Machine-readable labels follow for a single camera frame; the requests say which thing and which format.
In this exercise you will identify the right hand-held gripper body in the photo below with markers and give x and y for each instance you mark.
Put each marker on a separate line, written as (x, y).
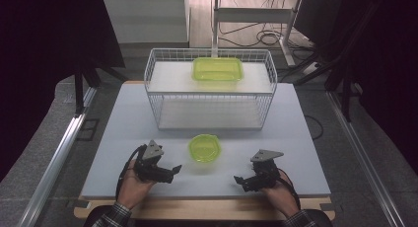
(266, 171)

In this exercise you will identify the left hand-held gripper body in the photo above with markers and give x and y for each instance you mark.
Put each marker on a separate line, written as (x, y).
(149, 161)

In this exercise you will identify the round green lidded container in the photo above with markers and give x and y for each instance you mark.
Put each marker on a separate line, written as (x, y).
(204, 148)

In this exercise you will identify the rectangular green lidded container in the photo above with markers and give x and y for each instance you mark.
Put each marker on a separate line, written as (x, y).
(217, 69)

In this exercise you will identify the person's right hand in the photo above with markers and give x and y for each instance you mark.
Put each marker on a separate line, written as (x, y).
(281, 195)

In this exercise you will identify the person's left hand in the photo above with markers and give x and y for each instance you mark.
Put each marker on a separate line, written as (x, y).
(134, 190)

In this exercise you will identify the black stand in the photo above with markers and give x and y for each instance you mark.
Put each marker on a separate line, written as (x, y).
(79, 95)
(345, 102)

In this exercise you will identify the white power strip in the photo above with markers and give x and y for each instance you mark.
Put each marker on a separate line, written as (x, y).
(311, 68)

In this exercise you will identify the white cabinet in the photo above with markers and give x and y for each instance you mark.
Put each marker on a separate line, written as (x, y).
(144, 19)

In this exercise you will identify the black curtain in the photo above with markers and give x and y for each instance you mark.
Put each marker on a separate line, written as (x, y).
(381, 56)
(42, 56)

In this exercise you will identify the aluminium rail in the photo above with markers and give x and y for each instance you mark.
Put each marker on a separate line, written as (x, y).
(364, 158)
(55, 161)

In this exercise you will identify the white desk frame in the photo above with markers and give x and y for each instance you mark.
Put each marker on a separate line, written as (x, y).
(253, 15)

